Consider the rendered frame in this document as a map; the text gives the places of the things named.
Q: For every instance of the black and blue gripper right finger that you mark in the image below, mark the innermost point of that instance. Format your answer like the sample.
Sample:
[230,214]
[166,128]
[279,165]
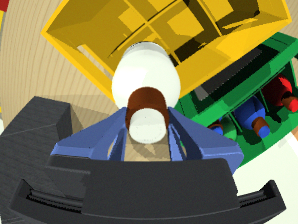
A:
[199,142]

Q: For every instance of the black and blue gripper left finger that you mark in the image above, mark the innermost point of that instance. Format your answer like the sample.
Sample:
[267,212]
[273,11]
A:
[95,140]

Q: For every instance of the green crate with dividers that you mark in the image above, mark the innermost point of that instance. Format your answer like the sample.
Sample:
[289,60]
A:
[238,82]

